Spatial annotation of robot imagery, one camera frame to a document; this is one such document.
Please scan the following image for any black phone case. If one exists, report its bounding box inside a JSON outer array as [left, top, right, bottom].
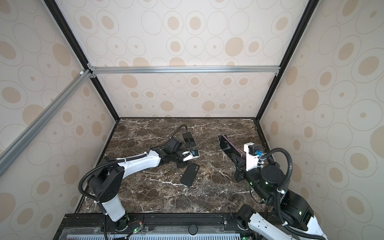
[[180, 163, 200, 187]]

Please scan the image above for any black phone blue edge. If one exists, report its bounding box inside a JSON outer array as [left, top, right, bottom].
[[182, 132, 197, 148]]

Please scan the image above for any light blue case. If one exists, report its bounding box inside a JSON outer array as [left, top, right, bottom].
[[181, 131, 198, 149]]

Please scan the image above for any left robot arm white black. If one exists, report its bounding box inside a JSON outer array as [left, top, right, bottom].
[[78, 124, 200, 223]]

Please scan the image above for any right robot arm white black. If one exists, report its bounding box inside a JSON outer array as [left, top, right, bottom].
[[231, 144, 327, 240]]

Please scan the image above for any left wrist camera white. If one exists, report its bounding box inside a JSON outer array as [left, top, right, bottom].
[[183, 150, 200, 162]]

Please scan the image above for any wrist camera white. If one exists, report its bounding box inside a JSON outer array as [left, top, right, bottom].
[[244, 143, 265, 172], [183, 150, 200, 162]]

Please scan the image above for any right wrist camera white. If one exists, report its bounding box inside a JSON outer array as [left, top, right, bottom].
[[244, 143, 265, 172]]

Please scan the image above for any silver aluminium rail rear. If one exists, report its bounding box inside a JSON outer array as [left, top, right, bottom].
[[89, 65, 280, 74]]

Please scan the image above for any silver aluminium rail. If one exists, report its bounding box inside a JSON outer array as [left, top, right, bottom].
[[1, 69, 91, 175], [89, 65, 280, 74]]

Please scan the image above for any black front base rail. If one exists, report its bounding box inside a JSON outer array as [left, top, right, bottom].
[[53, 211, 313, 240]]

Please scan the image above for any silver aluminium rail left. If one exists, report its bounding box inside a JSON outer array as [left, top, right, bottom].
[[1, 69, 91, 175]]

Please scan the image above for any black frame post right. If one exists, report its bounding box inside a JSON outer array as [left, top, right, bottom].
[[255, 0, 319, 123]]

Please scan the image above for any black frame post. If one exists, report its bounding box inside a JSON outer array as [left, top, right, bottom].
[[44, 0, 120, 122], [255, 0, 319, 123]]

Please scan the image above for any black frame post left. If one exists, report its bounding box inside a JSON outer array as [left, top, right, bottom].
[[44, 0, 120, 122]]

